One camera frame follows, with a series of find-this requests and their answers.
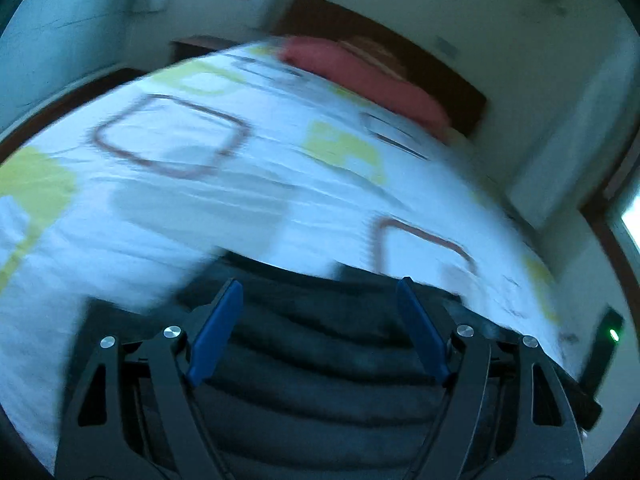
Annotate black puffer jacket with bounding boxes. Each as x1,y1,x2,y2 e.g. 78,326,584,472
62,251,604,480

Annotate brown framed right window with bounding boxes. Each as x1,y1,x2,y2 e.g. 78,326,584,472
580,131,639,333

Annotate wall socket plate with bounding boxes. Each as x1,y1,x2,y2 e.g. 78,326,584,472
434,36,459,61

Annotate brown patterned cushion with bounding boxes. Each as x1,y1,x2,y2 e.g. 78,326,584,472
338,36,408,80

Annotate white wardrobe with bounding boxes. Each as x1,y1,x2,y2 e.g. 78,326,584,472
1,0,131,129

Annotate red pillow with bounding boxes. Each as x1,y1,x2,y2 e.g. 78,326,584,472
279,36,451,142

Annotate dark wooden headboard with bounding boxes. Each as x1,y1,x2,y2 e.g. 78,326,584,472
272,0,487,138

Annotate dark wooden nightstand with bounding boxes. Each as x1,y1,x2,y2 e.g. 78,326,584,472
171,36,239,64

